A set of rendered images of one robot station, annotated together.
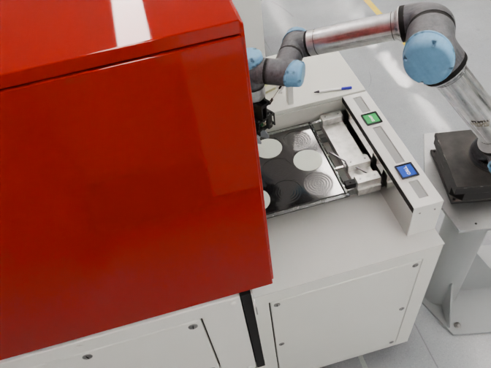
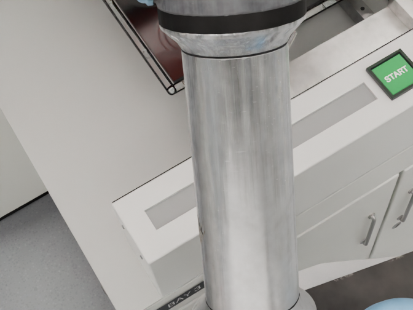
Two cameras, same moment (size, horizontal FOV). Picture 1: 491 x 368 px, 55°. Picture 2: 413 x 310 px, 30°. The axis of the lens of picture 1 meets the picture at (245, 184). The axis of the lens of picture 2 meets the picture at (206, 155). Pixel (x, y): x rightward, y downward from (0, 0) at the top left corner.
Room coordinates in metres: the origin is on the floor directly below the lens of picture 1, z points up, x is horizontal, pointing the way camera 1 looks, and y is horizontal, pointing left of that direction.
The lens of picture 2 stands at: (0.81, -0.88, 1.82)
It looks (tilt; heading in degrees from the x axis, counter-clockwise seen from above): 63 degrees down; 73
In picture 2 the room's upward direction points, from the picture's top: 8 degrees counter-clockwise
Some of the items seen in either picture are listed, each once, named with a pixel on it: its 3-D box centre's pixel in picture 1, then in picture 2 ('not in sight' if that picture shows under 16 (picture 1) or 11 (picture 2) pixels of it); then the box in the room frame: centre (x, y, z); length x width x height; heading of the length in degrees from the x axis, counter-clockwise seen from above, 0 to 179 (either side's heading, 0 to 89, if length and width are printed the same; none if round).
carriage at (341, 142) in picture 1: (348, 153); (320, 77); (1.15, -0.38, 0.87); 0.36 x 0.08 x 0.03; 7
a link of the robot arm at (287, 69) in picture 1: (286, 69); not in sight; (1.14, -0.17, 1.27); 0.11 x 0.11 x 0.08; 67
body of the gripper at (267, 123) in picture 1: (256, 112); not in sight; (1.16, -0.07, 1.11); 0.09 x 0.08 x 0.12; 37
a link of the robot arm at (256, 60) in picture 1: (251, 69); not in sight; (1.16, -0.07, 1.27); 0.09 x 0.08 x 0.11; 67
